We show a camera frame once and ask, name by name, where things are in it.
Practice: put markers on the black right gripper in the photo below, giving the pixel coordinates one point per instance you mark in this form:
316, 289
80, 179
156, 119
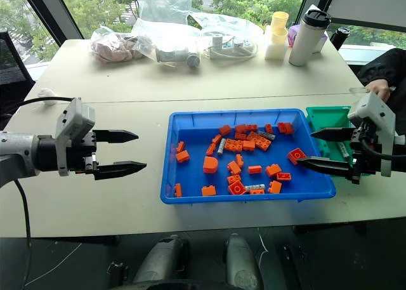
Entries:
369, 167

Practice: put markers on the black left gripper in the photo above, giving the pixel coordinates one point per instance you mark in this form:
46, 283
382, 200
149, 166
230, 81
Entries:
79, 153

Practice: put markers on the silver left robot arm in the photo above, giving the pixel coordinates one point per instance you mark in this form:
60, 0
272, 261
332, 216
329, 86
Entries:
17, 153

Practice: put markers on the green plastic tray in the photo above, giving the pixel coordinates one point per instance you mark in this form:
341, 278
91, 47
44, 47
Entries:
326, 117

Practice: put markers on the person's bare hand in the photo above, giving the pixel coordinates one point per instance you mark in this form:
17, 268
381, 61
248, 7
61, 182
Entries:
379, 88

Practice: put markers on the red plastic toy brick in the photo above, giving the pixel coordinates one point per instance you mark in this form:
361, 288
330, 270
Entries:
296, 155
237, 188

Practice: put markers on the orange toy block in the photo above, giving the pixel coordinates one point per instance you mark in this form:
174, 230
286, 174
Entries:
285, 127
275, 187
180, 146
178, 190
210, 149
269, 128
252, 127
182, 156
209, 191
273, 169
239, 160
257, 191
234, 178
241, 128
240, 136
225, 129
248, 145
283, 176
233, 145
216, 139
255, 169
234, 167

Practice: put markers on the clear plastic piece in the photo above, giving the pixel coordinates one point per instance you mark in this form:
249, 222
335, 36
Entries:
357, 90

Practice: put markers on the orange toy building brick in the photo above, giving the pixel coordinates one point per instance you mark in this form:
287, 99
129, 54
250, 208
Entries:
258, 141

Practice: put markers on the blue plastic tray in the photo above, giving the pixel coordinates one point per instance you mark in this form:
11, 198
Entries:
196, 175

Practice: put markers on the white crumpled tissue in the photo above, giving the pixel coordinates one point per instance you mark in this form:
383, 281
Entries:
47, 96

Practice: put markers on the round-ended orange block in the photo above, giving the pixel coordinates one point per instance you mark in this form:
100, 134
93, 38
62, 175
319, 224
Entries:
210, 164

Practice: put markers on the person's black sleeve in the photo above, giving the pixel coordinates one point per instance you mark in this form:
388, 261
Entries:
388, 64

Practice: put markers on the plastic bag with pink contents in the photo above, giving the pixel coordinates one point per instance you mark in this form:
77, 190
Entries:
111, 47

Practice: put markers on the white tumbler black lid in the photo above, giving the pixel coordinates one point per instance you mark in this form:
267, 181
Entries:
304, 42

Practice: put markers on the black bottle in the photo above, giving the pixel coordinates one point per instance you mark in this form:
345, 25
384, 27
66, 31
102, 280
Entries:
339, 36

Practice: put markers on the grey cylindrical parts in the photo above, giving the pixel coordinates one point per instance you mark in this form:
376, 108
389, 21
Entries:
180, 56

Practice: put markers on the grey rounded shape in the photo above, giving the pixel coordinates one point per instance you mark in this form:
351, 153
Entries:
160, 261
242, 264

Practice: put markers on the purple object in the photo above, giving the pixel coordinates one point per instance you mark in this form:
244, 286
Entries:
293, 33

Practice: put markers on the pale yellow cup stack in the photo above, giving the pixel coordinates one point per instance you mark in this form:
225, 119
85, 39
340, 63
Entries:
279, 26

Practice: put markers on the black office chair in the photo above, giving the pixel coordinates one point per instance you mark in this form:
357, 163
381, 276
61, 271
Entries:
11, 68

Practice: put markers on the white power strip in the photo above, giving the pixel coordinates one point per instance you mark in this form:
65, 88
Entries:
231, 45

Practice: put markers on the clear plastic bag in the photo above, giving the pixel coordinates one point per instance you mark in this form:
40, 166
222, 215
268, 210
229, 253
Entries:
241, 26
158, 10

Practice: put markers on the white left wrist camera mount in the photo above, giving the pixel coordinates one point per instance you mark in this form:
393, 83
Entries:
74, 117

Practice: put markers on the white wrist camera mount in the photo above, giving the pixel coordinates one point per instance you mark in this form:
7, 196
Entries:
375, 107
74, 117

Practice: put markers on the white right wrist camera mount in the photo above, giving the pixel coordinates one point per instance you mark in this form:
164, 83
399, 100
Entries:
375, 107

